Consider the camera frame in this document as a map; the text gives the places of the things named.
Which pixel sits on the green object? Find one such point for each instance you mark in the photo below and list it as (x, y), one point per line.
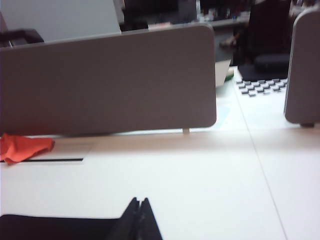
(229, 75)

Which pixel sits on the orange cloth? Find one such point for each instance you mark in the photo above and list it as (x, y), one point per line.
(22, 148)

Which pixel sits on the white cardboard box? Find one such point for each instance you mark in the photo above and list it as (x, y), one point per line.
(222, 73)

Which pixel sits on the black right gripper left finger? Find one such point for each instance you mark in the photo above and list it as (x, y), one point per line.
(126, 225)

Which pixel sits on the dark office chair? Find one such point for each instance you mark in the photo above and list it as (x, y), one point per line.
(267, 27)

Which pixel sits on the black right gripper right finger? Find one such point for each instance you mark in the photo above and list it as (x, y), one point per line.
(148, 225)

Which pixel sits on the black mouse pad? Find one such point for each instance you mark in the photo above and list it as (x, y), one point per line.
(57, 227)

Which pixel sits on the wide beige desk partition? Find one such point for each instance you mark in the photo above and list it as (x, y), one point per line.
(107, 82)

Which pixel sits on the narrow beige desk partition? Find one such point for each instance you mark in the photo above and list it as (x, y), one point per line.
(303, 67)

